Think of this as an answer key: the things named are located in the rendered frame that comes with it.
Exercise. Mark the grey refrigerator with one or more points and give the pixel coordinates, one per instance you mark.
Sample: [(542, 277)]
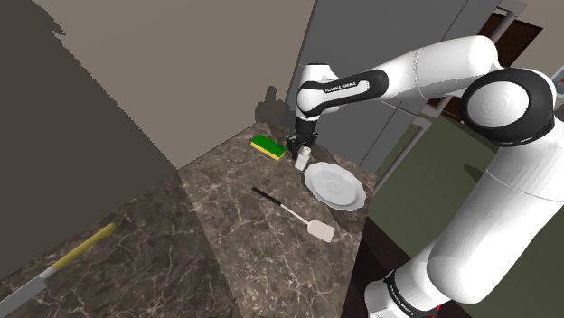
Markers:
[(379, 44)]

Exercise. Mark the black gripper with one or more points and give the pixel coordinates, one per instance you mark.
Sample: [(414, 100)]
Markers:
[(302, 132)]

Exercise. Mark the dark robot stand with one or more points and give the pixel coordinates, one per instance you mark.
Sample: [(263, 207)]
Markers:
[(374, 268)]

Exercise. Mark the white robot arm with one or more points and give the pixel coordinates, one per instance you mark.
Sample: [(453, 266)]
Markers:
[(506, 207)]

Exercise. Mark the white scalloped plate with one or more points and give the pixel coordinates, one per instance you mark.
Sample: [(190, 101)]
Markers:
[(335, 186)]

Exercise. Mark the dark brown door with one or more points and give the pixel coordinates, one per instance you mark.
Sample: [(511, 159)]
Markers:
[(506, 44)]

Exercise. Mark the green and yellow sponge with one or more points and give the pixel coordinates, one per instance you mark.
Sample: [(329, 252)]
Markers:
[(268, 146)]

